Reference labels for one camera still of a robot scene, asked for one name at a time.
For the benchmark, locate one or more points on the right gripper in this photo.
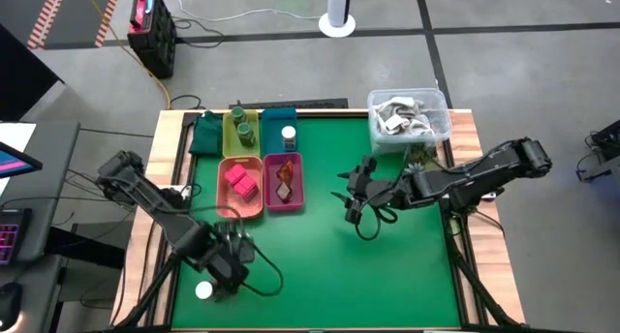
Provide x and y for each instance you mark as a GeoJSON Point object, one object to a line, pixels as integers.
{"type": "Point", "coordinates": [382, 192]}

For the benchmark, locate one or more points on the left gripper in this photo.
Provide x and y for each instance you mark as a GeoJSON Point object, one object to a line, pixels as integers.
{"type": "Point", "coordinates": [230, 275]}

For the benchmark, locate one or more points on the orange spice packet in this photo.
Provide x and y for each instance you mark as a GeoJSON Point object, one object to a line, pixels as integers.
{"type": "Point", "coordinates": [286, 171]}

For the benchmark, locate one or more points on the white-lid spice bottle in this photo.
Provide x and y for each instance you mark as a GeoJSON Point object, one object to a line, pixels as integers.
{"type": "Point", "coordinates": [289, 132]}

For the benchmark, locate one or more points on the pink block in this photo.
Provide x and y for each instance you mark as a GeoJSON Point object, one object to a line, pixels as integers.
{"type": "Point", "coordinates": [247, 188]}

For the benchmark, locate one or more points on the green-lid spice jar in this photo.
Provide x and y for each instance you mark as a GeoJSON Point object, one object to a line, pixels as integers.
{"type": "Point", "coordinates": [245, 132]}
{"type": "Point", "coordinates": [238, 113]}

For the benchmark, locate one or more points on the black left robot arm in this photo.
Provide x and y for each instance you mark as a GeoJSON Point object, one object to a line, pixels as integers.
{"type": "Point", "coordinates": [155, 207]}

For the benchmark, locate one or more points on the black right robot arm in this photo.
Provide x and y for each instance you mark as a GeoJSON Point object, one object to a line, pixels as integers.
{"type": "Point", "coordinates": [465, 178]}

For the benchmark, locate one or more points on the white round lid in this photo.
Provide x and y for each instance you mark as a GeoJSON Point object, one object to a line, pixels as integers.
{"type": "Point", "coordinates": [203, 290]}

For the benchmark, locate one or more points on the clear plastic storage box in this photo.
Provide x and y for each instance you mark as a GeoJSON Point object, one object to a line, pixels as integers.
{"type": "Point", "coordinates": [387, 146]}

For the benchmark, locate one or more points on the pink plastic bin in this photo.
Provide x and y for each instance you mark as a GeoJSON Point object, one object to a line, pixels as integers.
{"type": "Point", "coordinates": [295, 197]}

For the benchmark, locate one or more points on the orange plastic bin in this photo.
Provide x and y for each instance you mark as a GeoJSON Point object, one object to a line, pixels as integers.
{"type": "Point", "coordinates": [232, 209]}

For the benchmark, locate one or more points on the succulents in black pot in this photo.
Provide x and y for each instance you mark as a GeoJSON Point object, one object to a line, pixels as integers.
{"type": "Point", "coordinates": [426, 156]}

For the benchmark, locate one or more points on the crumpled grey cloth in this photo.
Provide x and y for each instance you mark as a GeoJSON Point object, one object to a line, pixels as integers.
{"type": "Point", "coordinates": [402, 117]}

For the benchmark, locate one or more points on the teal plastic bin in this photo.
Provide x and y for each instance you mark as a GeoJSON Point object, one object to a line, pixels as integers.
{"type": "Point", "coordinates": [272, 130]}

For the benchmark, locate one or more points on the black ribbed strip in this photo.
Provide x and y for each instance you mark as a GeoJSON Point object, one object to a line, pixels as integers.
{"type": "Point", "coordinates": [290, 103]}

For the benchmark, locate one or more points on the yellow-green plastic bin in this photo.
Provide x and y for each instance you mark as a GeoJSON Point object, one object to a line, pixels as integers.
{"type": "Point", "coordinates": [228, 139]}

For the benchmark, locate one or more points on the dark green cloth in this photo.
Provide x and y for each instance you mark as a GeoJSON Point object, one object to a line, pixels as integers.
{"type": "Point", "coordinates": [208, 132]}

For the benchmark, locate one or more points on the white tower fan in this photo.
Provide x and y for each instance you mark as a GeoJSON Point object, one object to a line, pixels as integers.
{"type": "Point", "coordinates": [336, 28]}

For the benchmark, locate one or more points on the grey desk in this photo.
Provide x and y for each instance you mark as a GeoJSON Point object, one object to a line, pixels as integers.
{"type": "Point", "coordinates": [53, 144]}

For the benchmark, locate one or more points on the black computer mouse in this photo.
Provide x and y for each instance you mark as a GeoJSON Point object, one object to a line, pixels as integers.
{"type": "Point", "coordinates": [9, 301]}

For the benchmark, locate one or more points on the black backlit keyboard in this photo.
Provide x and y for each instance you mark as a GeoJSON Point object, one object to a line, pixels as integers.
{"type": "Point", "coordinates": [7, 236]}

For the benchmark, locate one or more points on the desk monitor lit screen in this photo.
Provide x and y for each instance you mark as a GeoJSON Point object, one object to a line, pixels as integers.
{"type": "Point", "coordinates": [14, 161]}

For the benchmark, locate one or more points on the black computer tower red top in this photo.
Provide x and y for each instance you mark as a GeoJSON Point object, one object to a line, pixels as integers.
{"type": "Point", "coordinates": [152, 38]}

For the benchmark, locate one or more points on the black partition panel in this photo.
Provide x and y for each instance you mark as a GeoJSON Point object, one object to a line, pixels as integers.
{"type": "Point", "coordinates": [19, 76]}

